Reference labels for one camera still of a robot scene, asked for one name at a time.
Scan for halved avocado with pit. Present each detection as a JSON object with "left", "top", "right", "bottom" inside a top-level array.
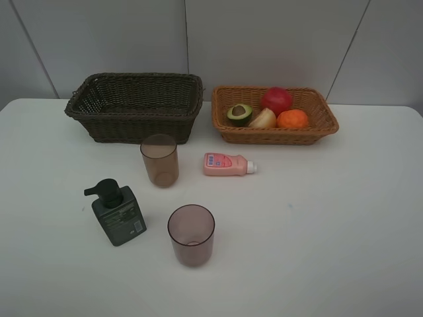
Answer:
[{"left": 227, "top": 104, "right": 253, "bottom": 127}]

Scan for orange yellow peach fruit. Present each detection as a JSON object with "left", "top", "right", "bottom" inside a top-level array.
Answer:
[{"left": 248, "top": 108, "right": 277, "bottom": 128}]

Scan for red apple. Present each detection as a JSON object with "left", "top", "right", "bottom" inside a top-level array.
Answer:
[{"left": 260, "top": 87, "right": 293, "bottom": 117}]

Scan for orange tangerine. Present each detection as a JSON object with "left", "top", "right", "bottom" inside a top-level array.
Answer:
[{"left": 277, "top": 109, "right": 309, "bottom": 129}]

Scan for pink small bottle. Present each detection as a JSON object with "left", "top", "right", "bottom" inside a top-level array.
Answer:
[{"left": 203, "top": 153, "right": 257, "bottom": 176}]

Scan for brown translucent plastic cup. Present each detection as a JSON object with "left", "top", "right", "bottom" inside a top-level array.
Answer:
[{"left": 140, "top": 134, "right": 179, "bottom": 188}]

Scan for pink translucent plastic cup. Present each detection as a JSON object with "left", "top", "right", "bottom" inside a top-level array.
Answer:
[{"left": 167, "top": 204, "right": 215, "bottom": 267}]

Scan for dark green pump bottle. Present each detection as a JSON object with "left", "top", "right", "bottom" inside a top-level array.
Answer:
[{"left": 84, "top": 178, "right": 147, "bottom": 246}]

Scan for dark brown wicker basket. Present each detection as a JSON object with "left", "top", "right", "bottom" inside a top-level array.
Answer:
[{"left": 65, "top": 73, "right": 204, "bottom": 145}]

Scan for light orange wicker basket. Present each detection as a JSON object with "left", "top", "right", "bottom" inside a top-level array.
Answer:
[{"left": 211, "top": 85, "right": 339, "bottom": 145}]

